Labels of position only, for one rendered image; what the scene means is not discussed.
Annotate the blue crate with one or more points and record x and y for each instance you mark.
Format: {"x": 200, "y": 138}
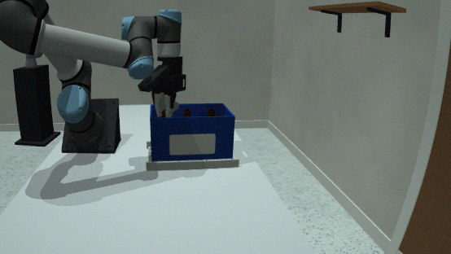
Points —
{"x": 201, "y": 137}

